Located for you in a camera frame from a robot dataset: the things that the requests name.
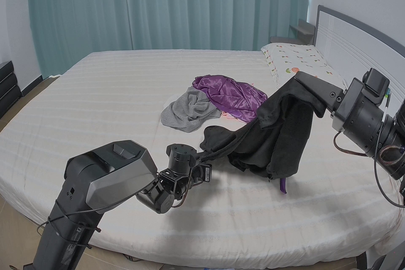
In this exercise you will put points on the grey garment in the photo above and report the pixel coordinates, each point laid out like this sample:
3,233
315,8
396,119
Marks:
186,112

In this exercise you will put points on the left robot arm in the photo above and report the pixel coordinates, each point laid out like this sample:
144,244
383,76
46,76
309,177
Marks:
110,173

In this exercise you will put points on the white printed pillow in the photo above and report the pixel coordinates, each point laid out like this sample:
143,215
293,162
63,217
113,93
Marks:
297,55

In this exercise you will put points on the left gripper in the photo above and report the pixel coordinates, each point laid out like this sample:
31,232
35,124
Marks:
201,173

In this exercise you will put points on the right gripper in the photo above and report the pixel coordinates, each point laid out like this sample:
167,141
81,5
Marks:
360,123

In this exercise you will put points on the pink garment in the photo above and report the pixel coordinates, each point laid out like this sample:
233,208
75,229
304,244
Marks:
226,116

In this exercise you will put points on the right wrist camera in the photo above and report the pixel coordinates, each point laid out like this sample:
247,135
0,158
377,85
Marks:
376,83

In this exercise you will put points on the grey bedside table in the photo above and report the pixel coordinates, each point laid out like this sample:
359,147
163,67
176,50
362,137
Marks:
300,33

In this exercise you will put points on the black chest of drawers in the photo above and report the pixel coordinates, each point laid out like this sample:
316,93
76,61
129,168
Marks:
8,88

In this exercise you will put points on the bed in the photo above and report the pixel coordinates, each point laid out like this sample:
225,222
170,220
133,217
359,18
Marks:
110,98

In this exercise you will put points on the black T-shirt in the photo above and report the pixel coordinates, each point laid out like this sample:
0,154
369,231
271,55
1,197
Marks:
278,135

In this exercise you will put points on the purple garment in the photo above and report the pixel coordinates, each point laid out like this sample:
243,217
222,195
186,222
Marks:
227,93

